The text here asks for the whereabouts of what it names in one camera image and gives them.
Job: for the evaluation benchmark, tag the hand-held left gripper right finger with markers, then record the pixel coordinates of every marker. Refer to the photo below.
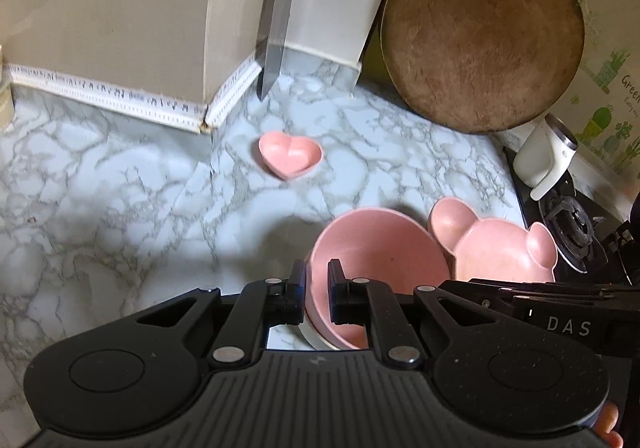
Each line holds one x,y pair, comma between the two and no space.
334,295

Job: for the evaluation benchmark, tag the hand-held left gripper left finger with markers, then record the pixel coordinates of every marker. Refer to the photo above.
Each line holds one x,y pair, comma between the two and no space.
300,293

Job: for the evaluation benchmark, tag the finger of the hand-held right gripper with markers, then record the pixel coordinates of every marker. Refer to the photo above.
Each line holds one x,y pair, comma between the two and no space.
525,289

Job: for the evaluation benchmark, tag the pink bear-shaped plate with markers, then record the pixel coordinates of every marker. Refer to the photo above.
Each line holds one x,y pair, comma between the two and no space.
495,248

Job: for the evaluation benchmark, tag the pink round bowl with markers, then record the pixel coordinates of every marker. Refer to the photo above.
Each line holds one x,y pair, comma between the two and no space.
385,248

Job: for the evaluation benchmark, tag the person's right hand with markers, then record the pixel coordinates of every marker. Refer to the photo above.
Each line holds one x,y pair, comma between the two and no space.
610,425

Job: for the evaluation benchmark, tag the black gas stove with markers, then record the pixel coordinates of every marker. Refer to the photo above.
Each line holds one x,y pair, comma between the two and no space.
575,228

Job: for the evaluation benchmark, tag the white mug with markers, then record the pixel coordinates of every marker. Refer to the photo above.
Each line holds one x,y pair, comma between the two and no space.
542,163

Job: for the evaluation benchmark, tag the pink heart-shaped dish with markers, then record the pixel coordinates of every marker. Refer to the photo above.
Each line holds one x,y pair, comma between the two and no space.
290,153

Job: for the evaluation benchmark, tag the round wooden cutting board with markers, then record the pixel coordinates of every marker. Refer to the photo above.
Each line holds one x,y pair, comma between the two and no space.
480,28

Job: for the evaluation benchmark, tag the steel cleaver knife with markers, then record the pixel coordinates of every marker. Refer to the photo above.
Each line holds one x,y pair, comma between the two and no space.
275,28

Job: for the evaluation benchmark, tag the green plant wall sticker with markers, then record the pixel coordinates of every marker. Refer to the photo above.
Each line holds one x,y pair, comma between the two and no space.
610,78

